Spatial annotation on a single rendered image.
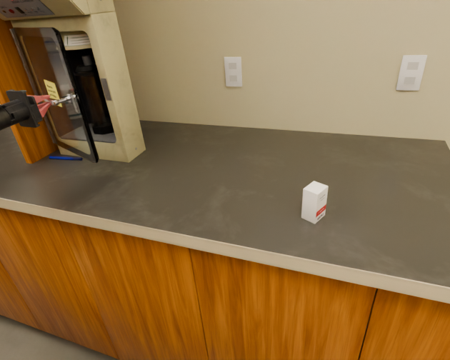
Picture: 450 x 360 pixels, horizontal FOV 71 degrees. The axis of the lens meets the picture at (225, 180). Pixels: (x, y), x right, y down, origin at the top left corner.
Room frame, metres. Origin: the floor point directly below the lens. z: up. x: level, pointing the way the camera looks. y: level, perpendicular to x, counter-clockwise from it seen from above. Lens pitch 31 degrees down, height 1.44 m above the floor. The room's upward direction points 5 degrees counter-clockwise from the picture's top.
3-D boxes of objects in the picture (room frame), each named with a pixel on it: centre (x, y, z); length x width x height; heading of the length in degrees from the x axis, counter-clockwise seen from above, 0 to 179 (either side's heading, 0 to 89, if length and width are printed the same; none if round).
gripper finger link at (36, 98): (0.91, 0.52, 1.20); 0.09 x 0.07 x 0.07; 157
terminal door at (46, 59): (1.02, 0.51, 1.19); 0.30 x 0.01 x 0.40; 47
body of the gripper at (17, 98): (0.85, 0.55, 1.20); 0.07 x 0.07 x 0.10; 67
